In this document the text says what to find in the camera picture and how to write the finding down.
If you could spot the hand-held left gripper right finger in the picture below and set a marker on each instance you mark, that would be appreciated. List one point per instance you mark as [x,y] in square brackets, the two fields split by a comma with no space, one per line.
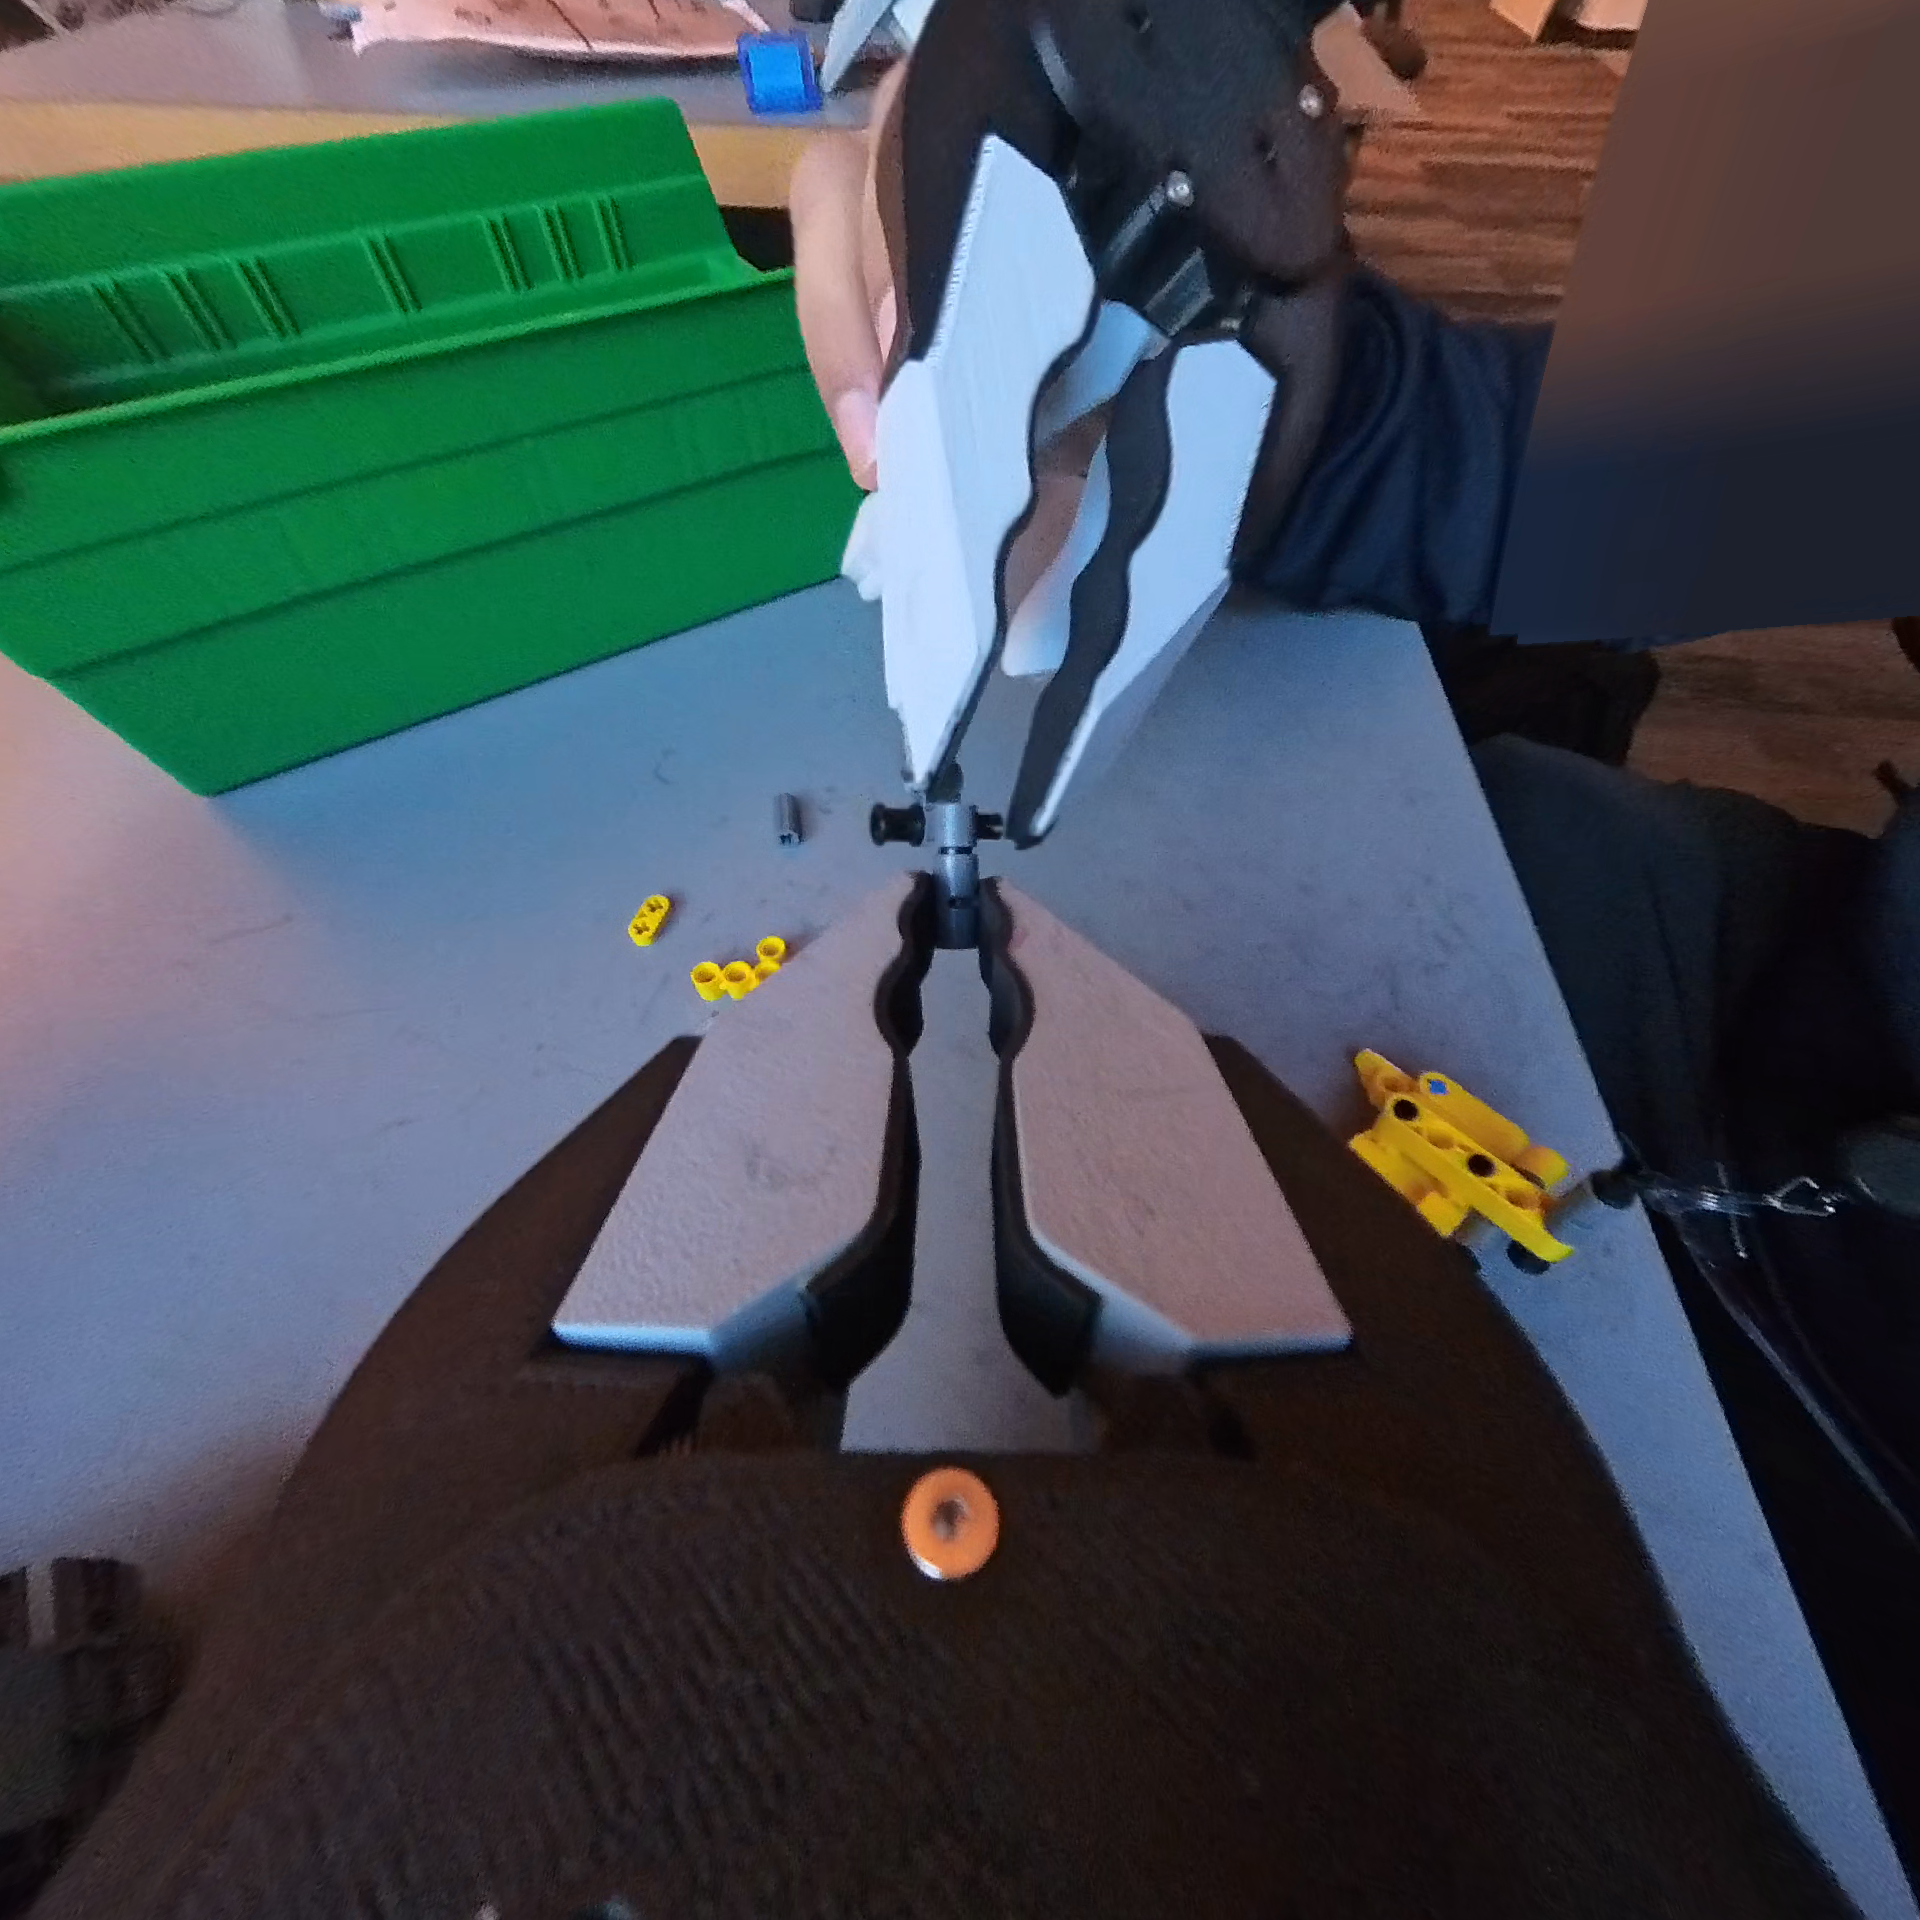
[1152,1185]

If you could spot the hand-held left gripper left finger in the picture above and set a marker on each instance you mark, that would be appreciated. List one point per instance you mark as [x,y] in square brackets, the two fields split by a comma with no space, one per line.
[749,1185]

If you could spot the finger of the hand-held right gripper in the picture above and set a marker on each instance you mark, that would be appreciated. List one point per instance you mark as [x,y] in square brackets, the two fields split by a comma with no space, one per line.
[945,493]
[1186,511]

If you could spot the grey black block joint connector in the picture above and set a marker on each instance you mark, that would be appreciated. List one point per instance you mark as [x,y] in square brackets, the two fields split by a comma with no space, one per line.
[954,887]

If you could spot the dark cylinder block connector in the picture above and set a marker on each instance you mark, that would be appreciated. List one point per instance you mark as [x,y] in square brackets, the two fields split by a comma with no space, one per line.
[787,822]

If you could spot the person's right forearm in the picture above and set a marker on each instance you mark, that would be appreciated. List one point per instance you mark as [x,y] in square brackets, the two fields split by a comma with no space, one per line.
[1395,452]

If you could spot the grey desk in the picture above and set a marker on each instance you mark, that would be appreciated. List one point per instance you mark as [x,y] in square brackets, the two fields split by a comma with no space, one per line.
[375,1051]

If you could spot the person's right hand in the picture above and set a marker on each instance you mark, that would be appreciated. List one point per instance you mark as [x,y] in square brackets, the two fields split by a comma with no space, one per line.
[839,286]

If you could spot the yellow angled block beam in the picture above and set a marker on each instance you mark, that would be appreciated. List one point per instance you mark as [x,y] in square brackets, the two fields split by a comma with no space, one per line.
[736,975]

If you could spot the yellow two-hole block beam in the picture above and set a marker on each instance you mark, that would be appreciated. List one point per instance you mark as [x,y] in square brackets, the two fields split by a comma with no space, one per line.
[649,918]

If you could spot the small blue block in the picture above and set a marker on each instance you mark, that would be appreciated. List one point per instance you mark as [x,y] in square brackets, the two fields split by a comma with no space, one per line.
[777,73]

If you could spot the person's dark clothed body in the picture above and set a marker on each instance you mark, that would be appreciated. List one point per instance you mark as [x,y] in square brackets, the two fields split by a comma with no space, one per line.
[1649,975]

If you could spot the green storage bin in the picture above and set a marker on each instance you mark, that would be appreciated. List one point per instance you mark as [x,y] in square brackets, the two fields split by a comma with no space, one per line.
[375,452]

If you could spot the clear plastic parts bag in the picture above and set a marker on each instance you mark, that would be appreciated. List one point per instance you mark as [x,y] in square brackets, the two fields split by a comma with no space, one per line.
[1772,1276]

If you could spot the yellow block frame assembly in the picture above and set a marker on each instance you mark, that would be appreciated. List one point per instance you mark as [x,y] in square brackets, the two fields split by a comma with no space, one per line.
[1447,1153]

